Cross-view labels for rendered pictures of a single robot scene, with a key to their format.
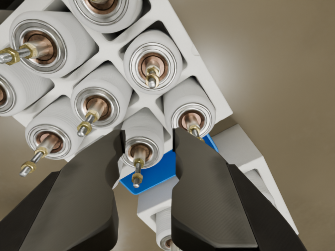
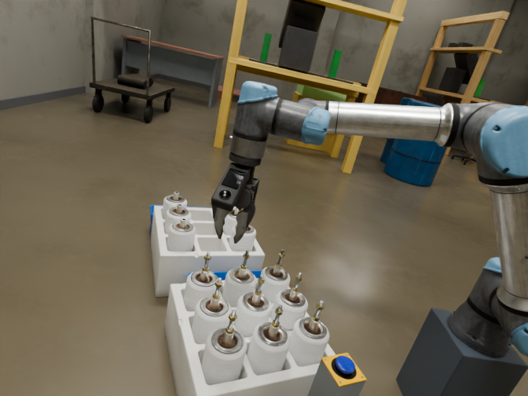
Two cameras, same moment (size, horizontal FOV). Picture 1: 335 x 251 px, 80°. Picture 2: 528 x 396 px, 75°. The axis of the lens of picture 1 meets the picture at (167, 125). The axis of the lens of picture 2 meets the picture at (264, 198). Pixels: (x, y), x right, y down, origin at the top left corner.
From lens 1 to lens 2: 72 cm
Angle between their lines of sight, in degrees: 40
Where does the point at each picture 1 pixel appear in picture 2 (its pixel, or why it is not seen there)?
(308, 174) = (112, 242)
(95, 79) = (250, 314)
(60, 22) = (256, 341)
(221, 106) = (177, 290)
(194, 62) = (183, 317)
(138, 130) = (237, 286)
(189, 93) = (198, 292)
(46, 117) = (289, 309)
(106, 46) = not seen: hidden behind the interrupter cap
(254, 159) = (166, 256)
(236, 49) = (130, 348)
